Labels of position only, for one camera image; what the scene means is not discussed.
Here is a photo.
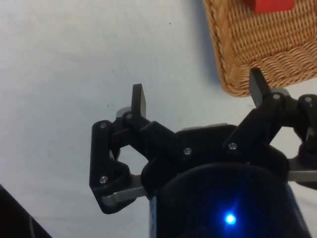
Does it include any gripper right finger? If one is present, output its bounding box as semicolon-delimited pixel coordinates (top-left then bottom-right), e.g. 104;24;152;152
223;67;317;184

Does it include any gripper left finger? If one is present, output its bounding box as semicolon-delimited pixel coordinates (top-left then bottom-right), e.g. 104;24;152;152
89;83;193;215

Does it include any red cube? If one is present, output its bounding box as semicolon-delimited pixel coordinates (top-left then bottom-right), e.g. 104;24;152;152
243;0;296;13

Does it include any wicker basket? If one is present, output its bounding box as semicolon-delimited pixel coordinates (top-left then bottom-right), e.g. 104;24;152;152
201;0;317;99

